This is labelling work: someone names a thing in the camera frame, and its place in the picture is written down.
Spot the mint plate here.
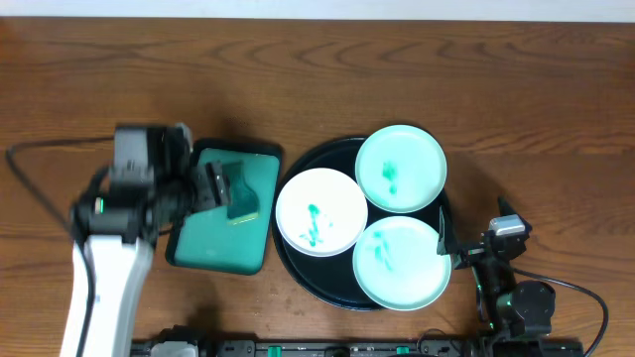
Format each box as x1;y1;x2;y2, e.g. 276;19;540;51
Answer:
354;125;447;213
352;216;451;311

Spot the green scouring sponge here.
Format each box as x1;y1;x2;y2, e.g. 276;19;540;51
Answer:
222;162;260;225

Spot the black rectangular soapy water tray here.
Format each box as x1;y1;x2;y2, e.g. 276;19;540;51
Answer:
166;139;283;275

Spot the white plate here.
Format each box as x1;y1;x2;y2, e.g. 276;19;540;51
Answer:
275;168;368;258

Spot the round black serving tray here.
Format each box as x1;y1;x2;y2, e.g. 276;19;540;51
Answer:
274;138;448;310

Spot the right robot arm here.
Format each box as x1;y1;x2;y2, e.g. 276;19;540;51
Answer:
437;197;556;356

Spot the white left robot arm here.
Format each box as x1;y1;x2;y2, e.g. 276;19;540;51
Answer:
61;124;231;356

